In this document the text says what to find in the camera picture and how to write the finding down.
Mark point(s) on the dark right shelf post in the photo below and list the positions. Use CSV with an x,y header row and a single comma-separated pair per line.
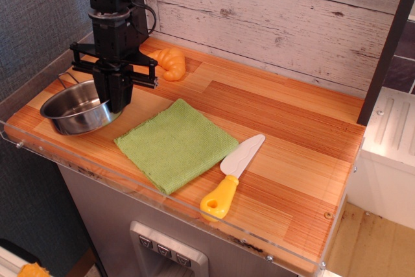
x,y
396,30

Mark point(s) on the toy knife yellow handle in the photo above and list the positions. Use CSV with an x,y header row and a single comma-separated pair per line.
x,y
216,204

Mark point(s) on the clear acrylic left guard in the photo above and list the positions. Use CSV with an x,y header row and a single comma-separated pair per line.
x,y
30,60

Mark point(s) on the green cloth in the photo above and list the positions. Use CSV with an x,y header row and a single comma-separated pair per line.
x,y
175,146

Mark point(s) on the silver dispenser button panel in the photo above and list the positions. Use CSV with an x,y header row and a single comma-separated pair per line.
x,y
165,252

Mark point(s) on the orange toy croissant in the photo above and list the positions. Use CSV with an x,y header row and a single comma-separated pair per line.
x,y
172,60

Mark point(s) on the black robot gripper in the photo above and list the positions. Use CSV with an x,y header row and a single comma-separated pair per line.
x,y
115,45

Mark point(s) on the stainless steel pot bowl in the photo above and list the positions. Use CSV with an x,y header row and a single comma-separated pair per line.
x,y
77,109

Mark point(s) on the grey toy fridge cabinet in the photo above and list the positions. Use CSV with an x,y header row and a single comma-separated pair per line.
x,y
108,213

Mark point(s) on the clear acrylic guard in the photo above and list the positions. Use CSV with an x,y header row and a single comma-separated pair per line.
x,y
96,155
30,60

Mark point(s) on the white toy sink unit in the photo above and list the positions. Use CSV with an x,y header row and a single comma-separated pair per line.
x,y
383,179

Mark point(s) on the clear acrylic front guard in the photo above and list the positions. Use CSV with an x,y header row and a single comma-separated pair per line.
x,y
96,155

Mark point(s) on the orange object bottom left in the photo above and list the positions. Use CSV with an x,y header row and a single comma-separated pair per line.
x,y
33,270

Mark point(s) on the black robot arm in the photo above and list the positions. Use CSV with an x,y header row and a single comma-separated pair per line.
x,y
120,7

